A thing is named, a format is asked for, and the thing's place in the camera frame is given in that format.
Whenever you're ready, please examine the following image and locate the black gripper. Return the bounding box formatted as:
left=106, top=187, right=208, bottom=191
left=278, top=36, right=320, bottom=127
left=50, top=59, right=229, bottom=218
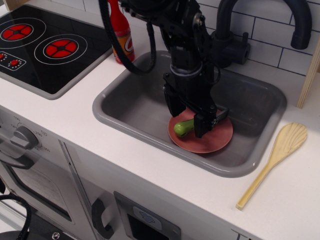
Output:
left=163, top=67, right=217, bottom=138

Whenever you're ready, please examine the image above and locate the green handled grey spatula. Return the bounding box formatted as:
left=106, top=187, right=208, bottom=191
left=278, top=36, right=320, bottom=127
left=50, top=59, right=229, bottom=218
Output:
left=173, top=108, right=230, bottom=138

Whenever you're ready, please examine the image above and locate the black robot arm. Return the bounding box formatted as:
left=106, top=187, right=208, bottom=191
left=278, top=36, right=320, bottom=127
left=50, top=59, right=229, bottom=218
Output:
left=121, top=0, right=217, bottom=138

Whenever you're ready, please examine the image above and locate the pink round plate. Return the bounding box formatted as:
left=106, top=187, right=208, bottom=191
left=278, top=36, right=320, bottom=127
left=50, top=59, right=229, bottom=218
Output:
left=167, top=108, right=233, bottom=154

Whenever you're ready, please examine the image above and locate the grey plastic sink basin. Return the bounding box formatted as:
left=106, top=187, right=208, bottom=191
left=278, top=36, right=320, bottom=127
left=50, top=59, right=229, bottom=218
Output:
left=92, top=50, right=287, bottom=178

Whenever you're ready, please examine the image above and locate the dark grey toy faucet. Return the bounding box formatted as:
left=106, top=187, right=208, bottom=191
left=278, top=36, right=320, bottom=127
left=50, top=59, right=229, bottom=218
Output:
left=211, top=0, right=312, bottom=68

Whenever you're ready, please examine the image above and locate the wooden spoon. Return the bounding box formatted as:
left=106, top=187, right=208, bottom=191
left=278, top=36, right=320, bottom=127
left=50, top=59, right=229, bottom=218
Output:
left=235, top=122, right=308, bottom=210

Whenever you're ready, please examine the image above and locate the red toy sauce bottle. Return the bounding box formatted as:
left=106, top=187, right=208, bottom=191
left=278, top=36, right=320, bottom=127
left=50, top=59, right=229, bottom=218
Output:
left=108, top=0, right=135, bottom=62

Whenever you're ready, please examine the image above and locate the grey dishwasher control panel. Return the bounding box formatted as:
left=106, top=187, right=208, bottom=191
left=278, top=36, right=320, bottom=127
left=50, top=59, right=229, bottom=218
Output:
left=113, top=191, right=181, bottom=240

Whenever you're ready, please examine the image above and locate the wooden side panel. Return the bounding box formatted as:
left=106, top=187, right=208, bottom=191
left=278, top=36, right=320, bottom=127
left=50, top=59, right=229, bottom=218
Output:
left=296, top=40, right=320, bottom=109

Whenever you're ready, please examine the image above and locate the black toy stovetop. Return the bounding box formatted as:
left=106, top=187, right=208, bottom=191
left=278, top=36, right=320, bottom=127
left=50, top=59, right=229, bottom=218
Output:
left=0, top=5, right=112, bottom=100

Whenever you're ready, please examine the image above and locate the white toy oven door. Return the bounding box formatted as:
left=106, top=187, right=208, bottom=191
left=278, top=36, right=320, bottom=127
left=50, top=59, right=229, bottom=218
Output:
left=0, top=107, right=97, bottom=240

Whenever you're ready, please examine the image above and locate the grey oven knob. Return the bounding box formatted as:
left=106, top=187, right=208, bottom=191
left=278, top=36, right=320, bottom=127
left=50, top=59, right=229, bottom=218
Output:
left=10, top=126, right=39, bottom=150

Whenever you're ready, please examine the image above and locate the dark grey cabinet handle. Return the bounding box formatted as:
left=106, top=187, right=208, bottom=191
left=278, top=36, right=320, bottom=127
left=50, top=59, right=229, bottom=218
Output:
left=91, top=198, right=114, bottom=240

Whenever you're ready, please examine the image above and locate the grey oven door handle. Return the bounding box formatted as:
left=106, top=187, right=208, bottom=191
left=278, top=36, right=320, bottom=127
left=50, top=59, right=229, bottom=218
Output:
left=0, top=142, right=35, bottom=170

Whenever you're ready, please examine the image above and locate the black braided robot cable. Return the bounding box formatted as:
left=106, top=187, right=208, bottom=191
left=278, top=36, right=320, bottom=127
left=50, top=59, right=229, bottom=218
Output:
left=0, top=0, right=157, bottom=240

